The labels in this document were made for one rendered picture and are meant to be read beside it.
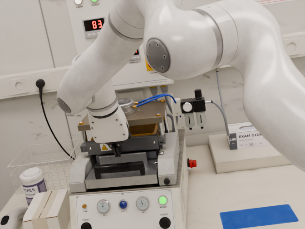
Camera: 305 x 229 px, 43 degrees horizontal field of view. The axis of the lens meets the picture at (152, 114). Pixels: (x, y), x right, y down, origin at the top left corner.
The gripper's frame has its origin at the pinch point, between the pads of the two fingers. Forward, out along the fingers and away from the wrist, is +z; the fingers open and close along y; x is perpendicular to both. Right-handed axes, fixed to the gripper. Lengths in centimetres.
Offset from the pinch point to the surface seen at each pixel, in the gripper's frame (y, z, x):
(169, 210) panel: 13.6, 15.2, -11.8
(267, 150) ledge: 49, 39, 33
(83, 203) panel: -12.5, 12.6, -9.2
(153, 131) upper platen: 10.0, 2.2, 8.5
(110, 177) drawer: -3.1, 6.7, -4.8
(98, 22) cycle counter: -5.9, -23.1, 39.1
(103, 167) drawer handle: -4.4, 3.1, -4.0
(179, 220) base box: 16.0, 17.6, -13.9
